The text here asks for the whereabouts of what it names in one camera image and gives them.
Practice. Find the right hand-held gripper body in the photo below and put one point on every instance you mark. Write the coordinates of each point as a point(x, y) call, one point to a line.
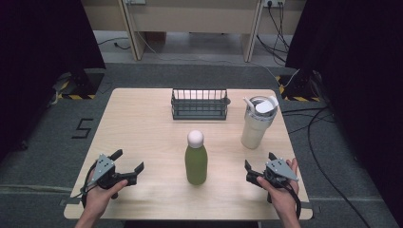
point(280, 169)

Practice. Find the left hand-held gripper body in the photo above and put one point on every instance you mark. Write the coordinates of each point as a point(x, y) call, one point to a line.
point(103, 167)

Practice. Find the white tumbler with lid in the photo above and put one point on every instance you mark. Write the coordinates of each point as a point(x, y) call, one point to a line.
point(255, 129)

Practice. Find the green bottle with white cap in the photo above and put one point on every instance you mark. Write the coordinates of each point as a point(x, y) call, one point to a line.
point(196, 161)

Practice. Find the person's right hand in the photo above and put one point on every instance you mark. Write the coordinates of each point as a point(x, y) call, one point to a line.
point(283, 199)

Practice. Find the person's left hand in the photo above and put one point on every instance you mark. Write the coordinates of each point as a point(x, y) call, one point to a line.
point(98, 199)

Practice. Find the black stand base striped tape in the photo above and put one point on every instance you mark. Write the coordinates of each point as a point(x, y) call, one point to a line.
point(82, 85)
point(297, 90)

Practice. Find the black curtain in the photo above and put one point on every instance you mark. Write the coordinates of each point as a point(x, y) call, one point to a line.
point(361, 79)
point(38, 63)

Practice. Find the beige wooden desk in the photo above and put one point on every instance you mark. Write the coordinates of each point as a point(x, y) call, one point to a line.
point(190, 19)

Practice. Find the white wall socket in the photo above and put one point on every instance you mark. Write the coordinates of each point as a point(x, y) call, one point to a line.
point(274, 2)

